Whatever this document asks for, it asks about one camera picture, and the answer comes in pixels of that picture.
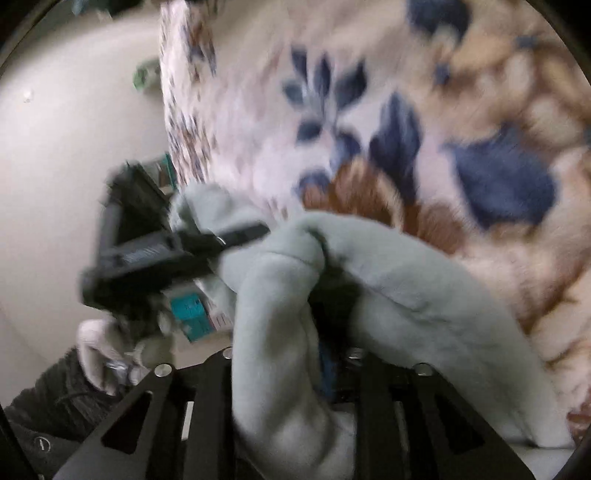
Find white gloved left hand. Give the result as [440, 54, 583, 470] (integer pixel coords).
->
[75, 312, 176, 397]

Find light green fleece pants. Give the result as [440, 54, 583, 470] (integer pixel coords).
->
[169, 184, 574, 479]

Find floral bed blanket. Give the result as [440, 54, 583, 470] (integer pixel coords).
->
[159, 1, 590, 440]

